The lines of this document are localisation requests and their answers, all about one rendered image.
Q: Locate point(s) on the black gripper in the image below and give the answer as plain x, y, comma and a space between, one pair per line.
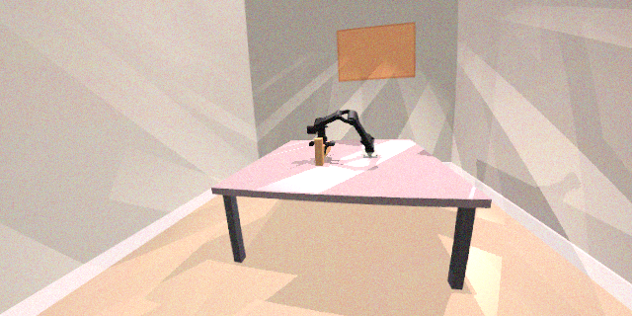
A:
327, 144

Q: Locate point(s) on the tan wooden post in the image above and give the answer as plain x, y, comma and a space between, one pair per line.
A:
319, 151

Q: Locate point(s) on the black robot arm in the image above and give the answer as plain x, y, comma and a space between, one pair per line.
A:
365, 138

